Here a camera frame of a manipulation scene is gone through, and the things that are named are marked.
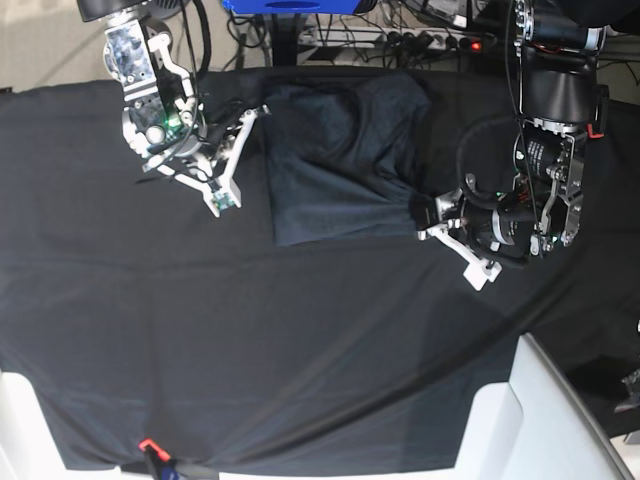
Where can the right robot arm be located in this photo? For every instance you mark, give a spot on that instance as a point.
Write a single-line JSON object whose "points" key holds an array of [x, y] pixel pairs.
{"points": [[138, 55]]}

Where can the black table cloth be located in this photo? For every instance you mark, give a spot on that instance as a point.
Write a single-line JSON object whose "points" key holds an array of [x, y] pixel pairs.
{"points": [[135, 313]]}

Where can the white chair left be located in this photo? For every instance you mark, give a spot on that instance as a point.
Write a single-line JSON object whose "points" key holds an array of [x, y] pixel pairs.
{"points": [[28, 450]]}

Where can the white power strip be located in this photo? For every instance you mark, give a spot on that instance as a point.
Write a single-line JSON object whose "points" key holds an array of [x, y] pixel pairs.
{"points": [[338, 36]]}

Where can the black monitor stand pole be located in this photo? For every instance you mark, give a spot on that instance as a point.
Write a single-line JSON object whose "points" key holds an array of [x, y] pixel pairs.
{"points": [[284, 32]]}

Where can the dark grey T-shirt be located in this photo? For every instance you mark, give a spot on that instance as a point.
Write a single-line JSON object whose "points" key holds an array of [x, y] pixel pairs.
{"points": [[341, 158]]}

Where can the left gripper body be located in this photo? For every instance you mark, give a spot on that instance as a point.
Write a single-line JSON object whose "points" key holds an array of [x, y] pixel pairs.
{"points": [[474, 226]]}

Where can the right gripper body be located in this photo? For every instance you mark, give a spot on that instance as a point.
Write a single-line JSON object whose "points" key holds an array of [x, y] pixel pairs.
{"points": [[181, 143]]}

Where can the blue clamp at bottom edge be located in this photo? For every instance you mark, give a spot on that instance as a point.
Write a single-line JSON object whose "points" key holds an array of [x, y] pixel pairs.
{"points": [[159, 463]]}

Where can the blue box on stand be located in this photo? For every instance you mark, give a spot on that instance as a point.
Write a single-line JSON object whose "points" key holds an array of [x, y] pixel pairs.
{"points": [[347, 7]]}

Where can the red and black clamp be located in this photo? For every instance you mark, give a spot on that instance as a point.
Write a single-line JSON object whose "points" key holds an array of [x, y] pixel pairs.
{"points": [[597, 127]]}

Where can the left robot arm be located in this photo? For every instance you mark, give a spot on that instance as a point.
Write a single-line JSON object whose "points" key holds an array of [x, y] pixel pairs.
{"points": [[558, 108]]}

